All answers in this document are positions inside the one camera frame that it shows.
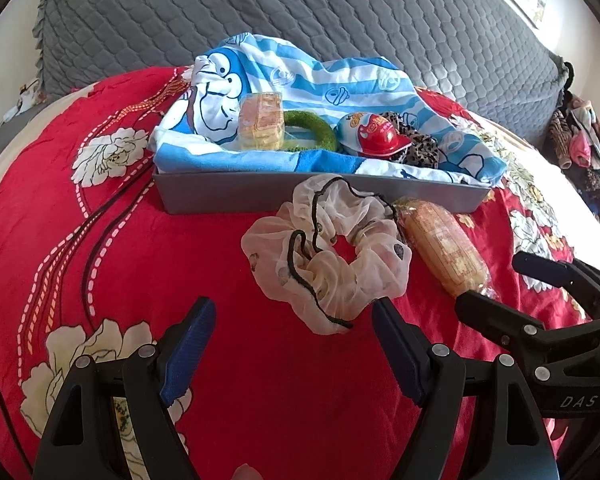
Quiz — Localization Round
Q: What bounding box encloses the packaged cake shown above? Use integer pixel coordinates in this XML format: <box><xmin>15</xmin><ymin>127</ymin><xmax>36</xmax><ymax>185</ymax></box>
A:
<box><xmin>393</xmin><ymin>198</ymin><xmax>495</xmax><ymax>299</ymax></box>
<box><xmin>237</xmin><ymin>92</ymin><xmax>285</xmax><ymax>151</ymax></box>

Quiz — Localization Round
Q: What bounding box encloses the pile of clothes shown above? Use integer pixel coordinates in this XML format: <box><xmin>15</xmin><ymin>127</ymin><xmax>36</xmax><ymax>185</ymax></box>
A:
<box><xmin>543</xmin><ymin>62</ymin><xmax>600</xmax><ymax>224</ymax></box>

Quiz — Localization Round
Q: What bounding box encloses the blue striped Doraemon cloth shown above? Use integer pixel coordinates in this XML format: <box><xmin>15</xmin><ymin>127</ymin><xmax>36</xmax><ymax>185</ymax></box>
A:
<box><xmin>149</xmin><ymin>32</ymin><xmax>507</xmax><ymax>188</ymax></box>

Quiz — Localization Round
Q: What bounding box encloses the grey bedside stool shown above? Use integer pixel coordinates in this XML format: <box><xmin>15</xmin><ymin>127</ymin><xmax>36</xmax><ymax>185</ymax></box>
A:
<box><xmin>0</xmin><ymin>103</ymin><xmax>48</xmax><ymax>155</ymax></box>

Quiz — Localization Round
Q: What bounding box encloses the grey storage box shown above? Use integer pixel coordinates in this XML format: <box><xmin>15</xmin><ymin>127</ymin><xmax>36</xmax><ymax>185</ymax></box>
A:
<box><xmin>154</xmin><ymin>171</ymin><xmax>490</xmax><ymax>214</ymax></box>

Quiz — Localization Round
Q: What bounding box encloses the grey quilted headboard cover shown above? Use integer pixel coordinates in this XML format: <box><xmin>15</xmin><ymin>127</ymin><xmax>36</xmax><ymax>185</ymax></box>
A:
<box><xmin>33</xmin><ymin>0</ymin><xmax>572</xmax><ymax>145</ymax></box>

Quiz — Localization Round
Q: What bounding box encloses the white charging cable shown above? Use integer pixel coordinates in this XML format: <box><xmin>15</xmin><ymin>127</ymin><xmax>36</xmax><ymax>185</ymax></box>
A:
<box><xmin>0</xmin><ymin>79</ymin><xmax>41</xmax><ymax>162</ymax></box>

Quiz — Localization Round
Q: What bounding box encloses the leopard print scrunchie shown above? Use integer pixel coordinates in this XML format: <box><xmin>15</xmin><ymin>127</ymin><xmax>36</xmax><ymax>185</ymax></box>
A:
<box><xmin>381</xmin><ymin>110</ymin><xmax>439</xmax><ymax>169</ymax></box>

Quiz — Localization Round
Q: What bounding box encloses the person's left hand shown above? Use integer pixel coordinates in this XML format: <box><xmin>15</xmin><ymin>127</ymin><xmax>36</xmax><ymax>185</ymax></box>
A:
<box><xmin>232</xmin><ymin>464</ymin><xmax>263</xmax><ymax>480</ymax></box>

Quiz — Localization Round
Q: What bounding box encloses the green knitted hair scrunchie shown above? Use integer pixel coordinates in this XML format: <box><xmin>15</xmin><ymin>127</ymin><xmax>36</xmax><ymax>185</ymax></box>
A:
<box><xmin>284</xmin><ymin>110</ymin><xmax>338</xmax><ymax>152</ymax></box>

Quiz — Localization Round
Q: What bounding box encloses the red floral bedspread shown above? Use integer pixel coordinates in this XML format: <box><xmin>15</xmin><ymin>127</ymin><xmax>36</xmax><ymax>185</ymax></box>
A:
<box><xmin>0</xmin><ymin>65</ymin><xmax>594</xmax><ymax>480</ymax></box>

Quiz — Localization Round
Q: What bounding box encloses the Kinder surprise egg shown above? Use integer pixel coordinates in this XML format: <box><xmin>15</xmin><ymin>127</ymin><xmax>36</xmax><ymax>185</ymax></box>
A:
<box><xmin>335</xmin><ymin>112</ymin><xmax>412</xmax><ymax>158</ymax></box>

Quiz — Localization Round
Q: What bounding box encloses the white sheer scrunchie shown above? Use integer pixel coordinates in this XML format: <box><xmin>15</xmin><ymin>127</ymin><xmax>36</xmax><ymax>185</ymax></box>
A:
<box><xmin>242</xmin><ymin>188</ymin><xmax>412</xmax><ymax>335</ymax></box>

